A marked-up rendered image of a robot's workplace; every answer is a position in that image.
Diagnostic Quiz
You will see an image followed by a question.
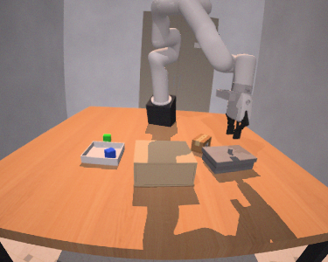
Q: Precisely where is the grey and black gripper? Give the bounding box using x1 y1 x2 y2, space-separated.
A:
226 93 253 139

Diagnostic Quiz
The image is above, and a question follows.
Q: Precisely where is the green block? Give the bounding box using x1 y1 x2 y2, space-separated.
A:
102 134 111 142

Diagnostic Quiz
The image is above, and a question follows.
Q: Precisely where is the brown cardboard box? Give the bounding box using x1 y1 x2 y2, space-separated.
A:
191 134 212 154

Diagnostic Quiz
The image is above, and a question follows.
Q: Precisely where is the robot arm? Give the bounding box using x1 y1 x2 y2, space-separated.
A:
148 0 256 106

